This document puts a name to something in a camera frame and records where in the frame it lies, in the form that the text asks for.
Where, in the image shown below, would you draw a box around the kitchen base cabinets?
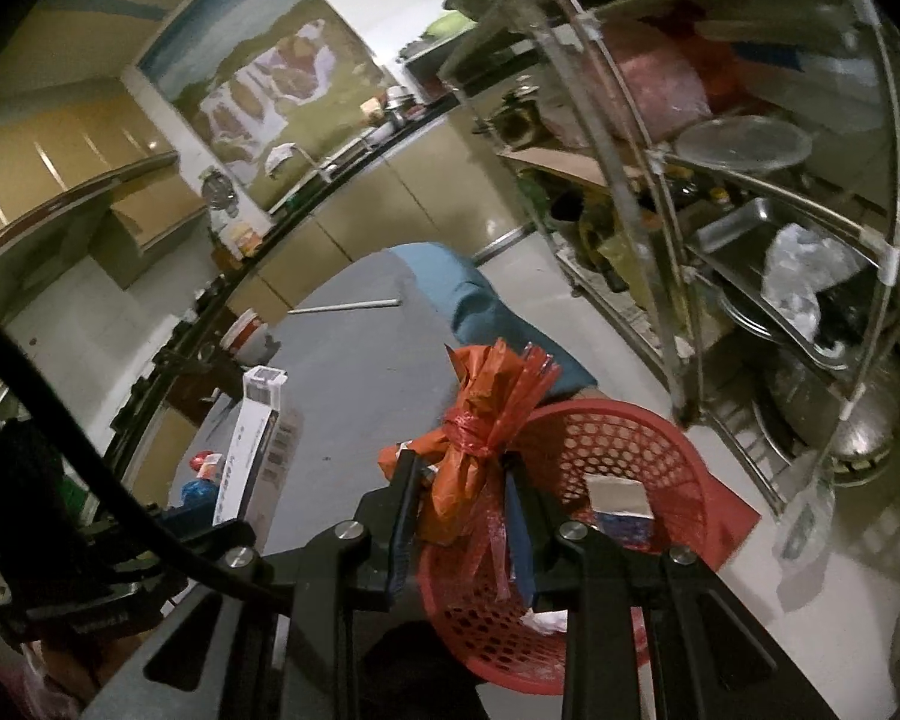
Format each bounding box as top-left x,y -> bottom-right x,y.
0,101 -> 541,466

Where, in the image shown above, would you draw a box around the black cable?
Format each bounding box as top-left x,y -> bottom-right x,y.
0,270 -> 301,616

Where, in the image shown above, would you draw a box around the small beige wall cabinet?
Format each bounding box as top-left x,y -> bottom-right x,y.
94,191 -> 211,290

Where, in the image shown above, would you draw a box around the large steel pot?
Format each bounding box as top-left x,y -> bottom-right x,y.
757,360 -> 900,481

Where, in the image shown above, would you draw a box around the clear plastic bottle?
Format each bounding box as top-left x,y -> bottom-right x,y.
776,465 -> 837,616

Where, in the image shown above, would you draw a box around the white and blue carton box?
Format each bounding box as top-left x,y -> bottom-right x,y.
211,366 -> 305,526

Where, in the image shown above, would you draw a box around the pink plastic bag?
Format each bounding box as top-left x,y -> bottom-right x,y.
607,30 -> 710,140

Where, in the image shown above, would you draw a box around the silver blue small box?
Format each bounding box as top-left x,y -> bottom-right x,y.
585,476 -> 657,552

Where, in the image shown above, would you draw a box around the round glass lid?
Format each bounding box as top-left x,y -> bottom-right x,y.
675,114 -> 811,170

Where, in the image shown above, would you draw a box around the red plastic basket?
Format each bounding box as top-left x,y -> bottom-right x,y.
416,399 -> 762,695

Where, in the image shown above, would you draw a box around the grey tablecloth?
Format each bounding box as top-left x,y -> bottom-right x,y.
161,247 -> 511,541

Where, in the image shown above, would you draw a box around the metal shelf rack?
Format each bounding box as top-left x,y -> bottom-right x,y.
435,0 -> 900,518

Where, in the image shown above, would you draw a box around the range hood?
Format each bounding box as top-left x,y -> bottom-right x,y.
0,150 -> 181,263

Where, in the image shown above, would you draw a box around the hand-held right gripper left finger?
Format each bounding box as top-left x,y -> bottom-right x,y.
82,446 -> 432,720

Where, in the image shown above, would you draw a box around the yellow plastic bag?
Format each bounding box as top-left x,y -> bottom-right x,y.
577,202 -> 638,293

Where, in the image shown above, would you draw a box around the waterfall wall poster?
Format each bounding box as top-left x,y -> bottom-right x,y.
124,0 -> 391,207

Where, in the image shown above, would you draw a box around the orange-red plastic bag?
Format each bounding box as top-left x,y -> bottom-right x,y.
379,337 -> 563,601

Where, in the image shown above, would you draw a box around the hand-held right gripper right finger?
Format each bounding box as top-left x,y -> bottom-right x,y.
499,465 -> 826,720

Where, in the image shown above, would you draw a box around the steel tray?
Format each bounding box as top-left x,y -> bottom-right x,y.
686,199 -> 882,368

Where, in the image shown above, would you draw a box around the blue tablecloth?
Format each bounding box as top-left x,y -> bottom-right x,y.
390,241 -> 601,398

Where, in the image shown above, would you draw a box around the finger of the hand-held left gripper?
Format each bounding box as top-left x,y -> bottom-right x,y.
150,506 -> 260,563

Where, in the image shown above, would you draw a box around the beige upper wall cabinets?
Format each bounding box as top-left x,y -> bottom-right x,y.
0,71 -> 196,241

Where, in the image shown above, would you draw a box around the large white bowl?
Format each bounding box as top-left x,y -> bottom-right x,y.
229,330 -> 275,365

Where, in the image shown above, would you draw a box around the hanging strainer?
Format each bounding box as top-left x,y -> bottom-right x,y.
199,169 -> 241,215

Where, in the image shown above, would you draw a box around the green plastic bag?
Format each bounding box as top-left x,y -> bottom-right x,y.
424,11 -> 473,38

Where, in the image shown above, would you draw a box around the steel sink faucet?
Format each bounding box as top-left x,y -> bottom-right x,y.
285,142 -> 338,185

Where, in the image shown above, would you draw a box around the small metal pot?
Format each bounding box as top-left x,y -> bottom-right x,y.
379,86 -> 417,128

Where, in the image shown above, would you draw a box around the thin white rod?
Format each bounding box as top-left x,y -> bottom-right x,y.
289,296 -> 402,314

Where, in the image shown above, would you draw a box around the steel pot with lid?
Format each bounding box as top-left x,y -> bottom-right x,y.
495,82 -> 545,147

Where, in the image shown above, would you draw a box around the white plastic bag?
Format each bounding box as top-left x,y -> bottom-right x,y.
761,223 -> 867,350

